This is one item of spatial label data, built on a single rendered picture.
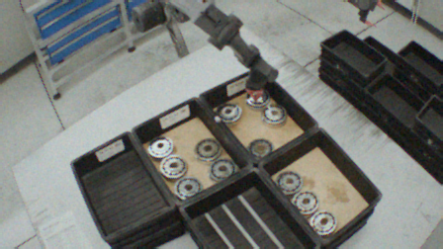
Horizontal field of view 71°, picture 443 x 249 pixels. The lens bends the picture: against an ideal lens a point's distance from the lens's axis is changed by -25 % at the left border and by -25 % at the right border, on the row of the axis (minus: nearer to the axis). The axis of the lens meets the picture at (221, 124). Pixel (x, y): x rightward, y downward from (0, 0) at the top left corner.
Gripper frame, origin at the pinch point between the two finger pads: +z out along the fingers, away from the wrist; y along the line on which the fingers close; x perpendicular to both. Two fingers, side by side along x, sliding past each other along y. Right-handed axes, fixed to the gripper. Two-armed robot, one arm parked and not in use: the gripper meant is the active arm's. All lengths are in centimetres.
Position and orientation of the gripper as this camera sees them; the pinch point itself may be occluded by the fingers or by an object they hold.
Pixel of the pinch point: (257, 95)
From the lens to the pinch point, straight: 165.2
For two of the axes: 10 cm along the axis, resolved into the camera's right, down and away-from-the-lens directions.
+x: -9.3, -2.2, 3.0
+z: 0.9, 6.5, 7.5
